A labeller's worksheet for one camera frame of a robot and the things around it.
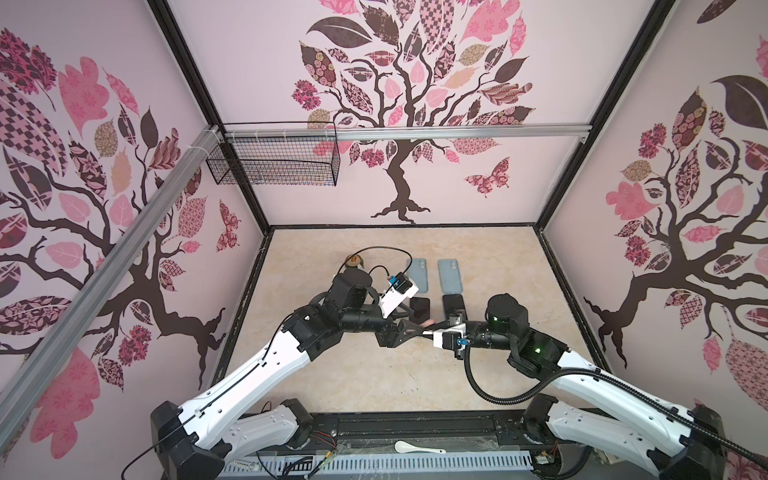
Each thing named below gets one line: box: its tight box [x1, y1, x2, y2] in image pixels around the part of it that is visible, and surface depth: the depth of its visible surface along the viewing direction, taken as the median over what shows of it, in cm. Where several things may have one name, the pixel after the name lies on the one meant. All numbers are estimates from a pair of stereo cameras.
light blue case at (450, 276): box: [438, 259, 463, 294], surface depth 108 cm
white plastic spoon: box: [394, 441, 447, 454], surface depth 72 cm
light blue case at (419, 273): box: [408, 258, 429, 293], surface depth 109 cm
